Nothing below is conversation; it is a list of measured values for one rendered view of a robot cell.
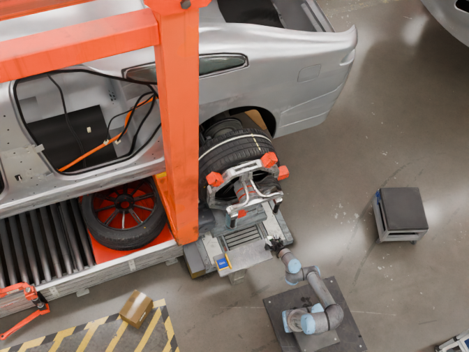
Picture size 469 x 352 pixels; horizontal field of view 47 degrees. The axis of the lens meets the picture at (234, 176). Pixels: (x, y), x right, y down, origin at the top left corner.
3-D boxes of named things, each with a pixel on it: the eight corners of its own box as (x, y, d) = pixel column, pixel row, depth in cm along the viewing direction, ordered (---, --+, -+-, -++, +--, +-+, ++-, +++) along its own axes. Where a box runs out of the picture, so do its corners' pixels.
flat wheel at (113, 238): (138, 165, 464) (135, 151, 444) (183, 221, 440) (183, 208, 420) (70, 207, 441) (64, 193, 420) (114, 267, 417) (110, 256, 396)
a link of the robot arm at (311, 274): (349, 314, 314) (316, 260, 378) (328, 318, 313) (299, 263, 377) (350, 331, 318) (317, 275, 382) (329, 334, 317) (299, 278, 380)
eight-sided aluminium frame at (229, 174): (270, 189, 425) (279, 151, 378) (273, 195, 422) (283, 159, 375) (205, 210, 412) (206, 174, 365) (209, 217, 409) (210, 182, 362)
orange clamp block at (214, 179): (220, 172, 373) (212, 170, 366) (224, 181, 369) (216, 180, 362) (213, 178, 376) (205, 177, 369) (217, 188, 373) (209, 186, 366)
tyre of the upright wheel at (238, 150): (179, 186, 418) (252, 172, 447) (188, 211, 407) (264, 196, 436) (199, 133, 366) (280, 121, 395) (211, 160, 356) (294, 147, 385)
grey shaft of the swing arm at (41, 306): (49, 304, 422) (33, 283, 378) (51, 311, 419) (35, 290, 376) (38, 308, 419) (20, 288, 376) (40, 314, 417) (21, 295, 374)
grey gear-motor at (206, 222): (199, 196, 474) (199, 176, 444) (216, 237, 455) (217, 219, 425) (179, 202, 470) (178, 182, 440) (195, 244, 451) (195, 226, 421)
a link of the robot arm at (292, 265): (289, 276, 364) (289, 265, 358) (280, 265, 373) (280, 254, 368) (301, 272, 367) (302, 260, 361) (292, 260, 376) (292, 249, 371)
